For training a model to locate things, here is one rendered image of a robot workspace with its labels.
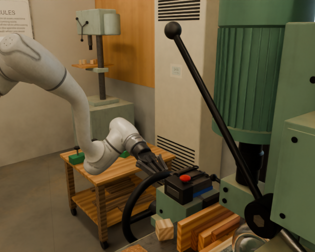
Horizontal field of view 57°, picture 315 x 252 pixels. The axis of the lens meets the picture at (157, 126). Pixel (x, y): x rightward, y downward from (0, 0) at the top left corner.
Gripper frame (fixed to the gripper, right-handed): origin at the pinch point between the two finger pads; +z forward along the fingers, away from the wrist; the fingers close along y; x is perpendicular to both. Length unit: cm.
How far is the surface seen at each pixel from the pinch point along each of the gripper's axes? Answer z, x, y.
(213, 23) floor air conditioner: -79, -36, 89
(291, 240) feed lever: 50, -44, -26
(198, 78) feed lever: 22, -58, -26
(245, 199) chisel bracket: 36, -34, -15
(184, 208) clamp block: 24.4, -20.1, -18.2
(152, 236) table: 24.6, -14.1, -27.3
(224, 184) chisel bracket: 30.3, -33.2, -14.7
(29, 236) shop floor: -80, 118, -32
